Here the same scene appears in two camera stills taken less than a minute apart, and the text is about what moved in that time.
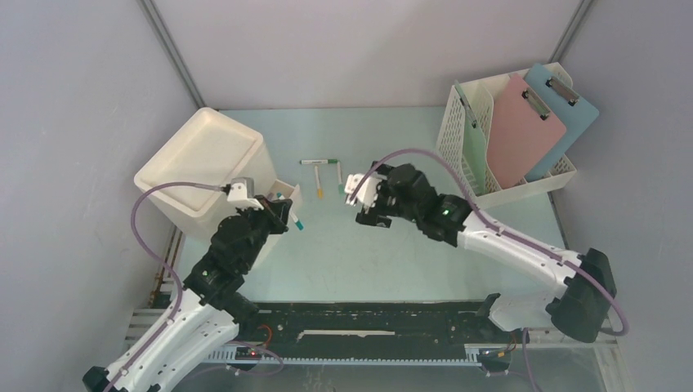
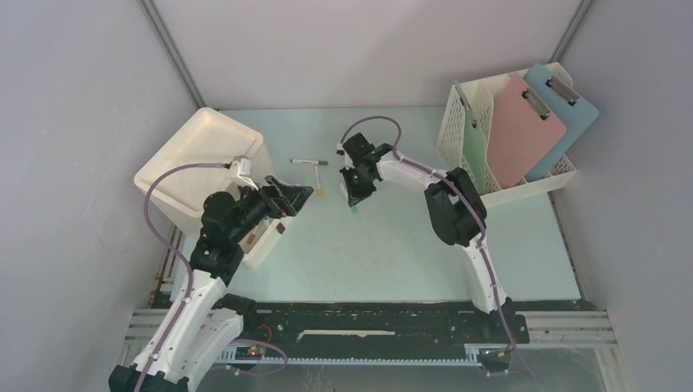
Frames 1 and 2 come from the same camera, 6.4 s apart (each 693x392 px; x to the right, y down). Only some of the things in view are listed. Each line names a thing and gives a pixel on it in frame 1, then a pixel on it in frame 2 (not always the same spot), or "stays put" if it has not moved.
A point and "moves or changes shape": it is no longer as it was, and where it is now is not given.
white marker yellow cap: (319, 192) stays put
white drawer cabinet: (185, 177) stays put
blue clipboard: (576, 113) stays put
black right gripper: (377, 216) to (357, 193)
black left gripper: (276, 212) to (277, 203)
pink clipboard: (522, 130) stays put
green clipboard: (474, 144) stays put
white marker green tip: (341, 185) moves or changes shape
